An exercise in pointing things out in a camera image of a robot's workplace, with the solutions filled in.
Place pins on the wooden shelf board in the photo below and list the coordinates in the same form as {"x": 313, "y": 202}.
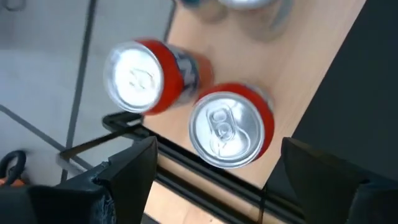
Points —
{"x": 174, "y": 205}
{"x": 304, "y": 62}

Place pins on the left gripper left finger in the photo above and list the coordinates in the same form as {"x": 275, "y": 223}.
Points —
{"x": 127, "y": 186}

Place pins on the white slim Celsius can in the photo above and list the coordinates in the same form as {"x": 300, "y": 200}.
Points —
{"x": 258, "y": 21}

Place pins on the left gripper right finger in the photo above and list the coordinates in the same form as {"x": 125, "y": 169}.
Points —
{"x": 335, "y": 196}

